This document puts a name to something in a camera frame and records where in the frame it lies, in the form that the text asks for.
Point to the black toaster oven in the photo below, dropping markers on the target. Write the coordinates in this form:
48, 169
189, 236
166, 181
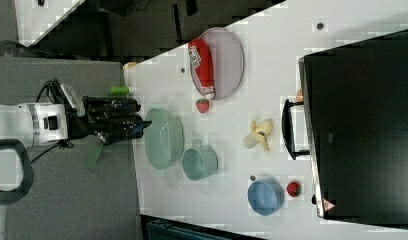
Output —
355, 102

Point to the yellow peeled toy banana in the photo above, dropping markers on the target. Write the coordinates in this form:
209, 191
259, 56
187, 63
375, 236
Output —
259, 132

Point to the green bottle toy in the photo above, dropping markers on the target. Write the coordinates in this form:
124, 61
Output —
121, 90

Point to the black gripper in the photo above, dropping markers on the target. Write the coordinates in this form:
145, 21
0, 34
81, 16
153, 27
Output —
111, 119

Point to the red toy strawberry near oven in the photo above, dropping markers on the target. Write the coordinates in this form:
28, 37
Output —
294, 189

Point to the green measuring cup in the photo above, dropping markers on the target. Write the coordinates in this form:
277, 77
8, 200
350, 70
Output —
199, 161

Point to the red ketchup bottle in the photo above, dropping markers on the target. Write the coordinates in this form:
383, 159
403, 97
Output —
202, 66

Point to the green spatula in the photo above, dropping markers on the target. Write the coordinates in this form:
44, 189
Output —
94, 155

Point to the green perforated colander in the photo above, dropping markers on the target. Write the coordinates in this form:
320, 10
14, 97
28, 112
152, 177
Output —
164, 138

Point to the blue cup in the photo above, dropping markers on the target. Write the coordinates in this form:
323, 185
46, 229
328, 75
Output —
265, 196

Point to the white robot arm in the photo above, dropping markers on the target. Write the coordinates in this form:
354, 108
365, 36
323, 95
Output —
39, 124

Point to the red toy strawberry near plate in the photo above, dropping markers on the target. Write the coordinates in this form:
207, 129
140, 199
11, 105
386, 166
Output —
202, 105

